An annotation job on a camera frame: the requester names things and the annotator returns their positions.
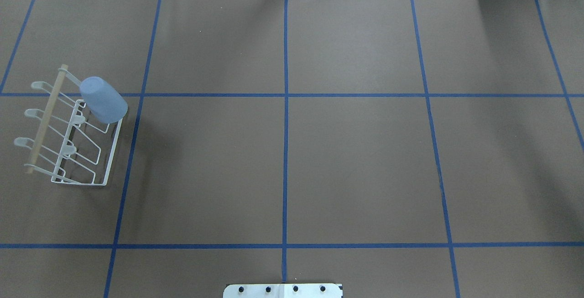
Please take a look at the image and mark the light blue plastic cup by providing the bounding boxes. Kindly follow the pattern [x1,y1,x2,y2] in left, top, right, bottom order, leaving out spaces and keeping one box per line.
[79,76,129,125]

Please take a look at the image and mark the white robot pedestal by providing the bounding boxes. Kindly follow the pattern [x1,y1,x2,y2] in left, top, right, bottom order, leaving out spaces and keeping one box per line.
[223,283,344,298]

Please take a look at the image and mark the white wire cup holder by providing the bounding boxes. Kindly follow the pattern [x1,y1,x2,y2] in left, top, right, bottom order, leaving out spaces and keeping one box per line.
[13,64,129,187]

